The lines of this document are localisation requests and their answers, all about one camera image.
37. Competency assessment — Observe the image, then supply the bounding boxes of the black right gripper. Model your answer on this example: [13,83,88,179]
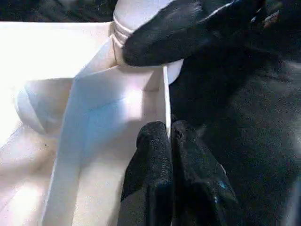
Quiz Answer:
[206,0,301,59]

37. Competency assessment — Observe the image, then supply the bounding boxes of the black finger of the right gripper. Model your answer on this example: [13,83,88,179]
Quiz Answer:
[122,0,224,67]

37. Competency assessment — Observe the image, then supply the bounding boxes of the black plastic mat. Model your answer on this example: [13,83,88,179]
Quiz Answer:
[0,0,301,226]

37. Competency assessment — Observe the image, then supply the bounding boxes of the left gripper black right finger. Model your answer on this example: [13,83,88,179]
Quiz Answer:
[170,120,243,226]

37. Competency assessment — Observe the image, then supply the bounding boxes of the white plastic table leg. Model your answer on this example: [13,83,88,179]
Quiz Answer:
[112,0,172,47]

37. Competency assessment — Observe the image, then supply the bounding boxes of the white plastic table top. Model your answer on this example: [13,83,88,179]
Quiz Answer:
[0,21,184,226]

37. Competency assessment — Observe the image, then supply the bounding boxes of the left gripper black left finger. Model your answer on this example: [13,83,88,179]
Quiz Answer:
[119,121,176,226]

